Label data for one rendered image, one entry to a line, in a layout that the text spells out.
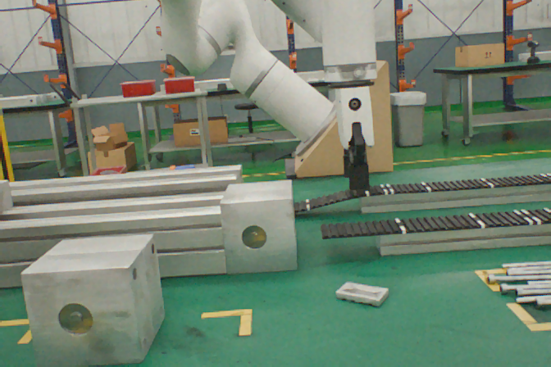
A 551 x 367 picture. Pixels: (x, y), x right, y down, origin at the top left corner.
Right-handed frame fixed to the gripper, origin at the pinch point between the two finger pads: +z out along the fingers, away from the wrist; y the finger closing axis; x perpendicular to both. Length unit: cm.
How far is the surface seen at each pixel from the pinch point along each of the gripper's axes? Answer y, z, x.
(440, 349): -43.7, 6.1, -2.1
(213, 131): 465, 50, 98
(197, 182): -5.0, -2.0, 25.8
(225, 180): -5.0, -2.0, 21.2
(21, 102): 454, 3, 293
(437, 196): -1.9, 3.9, -12.9
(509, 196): -1.7, 4.8, -24.6
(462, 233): -20.9, 3.8, -11.0
